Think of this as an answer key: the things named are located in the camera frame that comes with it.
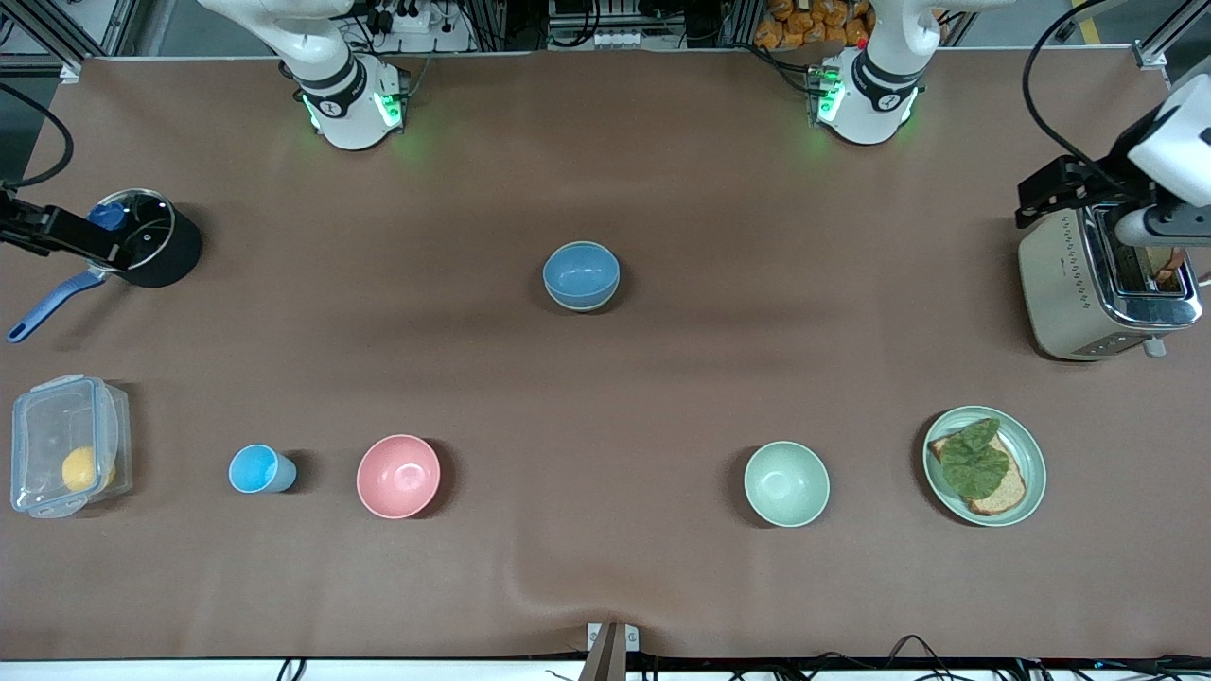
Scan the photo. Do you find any glass pot lid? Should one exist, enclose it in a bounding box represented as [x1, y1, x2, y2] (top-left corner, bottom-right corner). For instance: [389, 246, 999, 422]
[95, 189, 177, 271]

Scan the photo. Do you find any silver toaster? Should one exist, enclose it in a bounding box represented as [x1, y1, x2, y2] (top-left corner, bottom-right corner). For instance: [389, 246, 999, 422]
[1018, 203, 1204, 362]

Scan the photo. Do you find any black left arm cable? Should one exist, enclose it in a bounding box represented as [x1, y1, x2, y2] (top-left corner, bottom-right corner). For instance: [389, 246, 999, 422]
[1022, 0, 1136, 185]

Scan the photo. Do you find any metal bracket with post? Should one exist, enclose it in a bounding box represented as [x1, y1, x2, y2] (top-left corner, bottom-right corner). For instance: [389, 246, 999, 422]
[579, 621, 641, 681]

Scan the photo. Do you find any pink bowl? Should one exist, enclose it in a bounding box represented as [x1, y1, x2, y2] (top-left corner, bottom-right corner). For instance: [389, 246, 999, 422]
[356, 434, 442, 520]

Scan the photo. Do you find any light green plate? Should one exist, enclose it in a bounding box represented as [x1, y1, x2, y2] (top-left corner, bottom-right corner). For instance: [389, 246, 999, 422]
[922, 406, 1047, 528]

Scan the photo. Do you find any aluminium frame profile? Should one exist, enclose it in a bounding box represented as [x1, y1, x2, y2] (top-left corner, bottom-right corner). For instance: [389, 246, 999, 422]
[1133, 19, 1211, 75]
[0, 0, 129, 81]

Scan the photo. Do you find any green lettuce leaf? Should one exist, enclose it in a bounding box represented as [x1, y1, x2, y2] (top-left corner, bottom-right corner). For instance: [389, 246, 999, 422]
[939, 418, 1011, 500]

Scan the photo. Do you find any bag of orange buns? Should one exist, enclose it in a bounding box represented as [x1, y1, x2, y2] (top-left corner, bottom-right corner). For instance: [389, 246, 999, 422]
[755, 0, 876, 50]

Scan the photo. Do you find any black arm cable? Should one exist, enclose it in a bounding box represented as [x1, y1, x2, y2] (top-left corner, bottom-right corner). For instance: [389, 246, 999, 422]
[0, 83, 75, 190]
[1022, 0, 1136, 185]

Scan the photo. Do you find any light blue cup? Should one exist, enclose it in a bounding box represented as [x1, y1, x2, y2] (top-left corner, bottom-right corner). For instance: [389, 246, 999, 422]
[228, 444, 297, 495]

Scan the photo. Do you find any brown table cover mat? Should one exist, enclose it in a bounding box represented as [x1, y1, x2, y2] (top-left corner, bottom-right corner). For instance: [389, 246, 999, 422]
[0, 52, 1211, 661]

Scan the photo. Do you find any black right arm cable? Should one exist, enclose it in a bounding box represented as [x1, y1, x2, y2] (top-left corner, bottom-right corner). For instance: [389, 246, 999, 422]
[0, 83, 75, 190]

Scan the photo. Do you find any blue bowl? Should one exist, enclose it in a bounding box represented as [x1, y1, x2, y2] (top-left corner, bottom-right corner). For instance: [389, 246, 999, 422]
[543, 241, 622, 309]

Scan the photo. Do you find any bread slice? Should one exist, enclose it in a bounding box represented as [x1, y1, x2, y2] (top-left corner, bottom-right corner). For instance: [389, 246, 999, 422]
[928, 430, 1027, 516]

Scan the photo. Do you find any clear plastic lidded container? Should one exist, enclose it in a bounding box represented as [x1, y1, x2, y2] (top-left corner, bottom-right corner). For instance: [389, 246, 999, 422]
[9, 374, 133, 519]

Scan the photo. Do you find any yellow lemon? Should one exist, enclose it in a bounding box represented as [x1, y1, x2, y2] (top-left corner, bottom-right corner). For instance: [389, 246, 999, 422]
[61, 446, 116, 493]

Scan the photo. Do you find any black saucepan with blue handle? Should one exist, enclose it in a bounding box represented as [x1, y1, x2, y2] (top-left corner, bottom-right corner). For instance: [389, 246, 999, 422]
[8, 187, 204, 343]

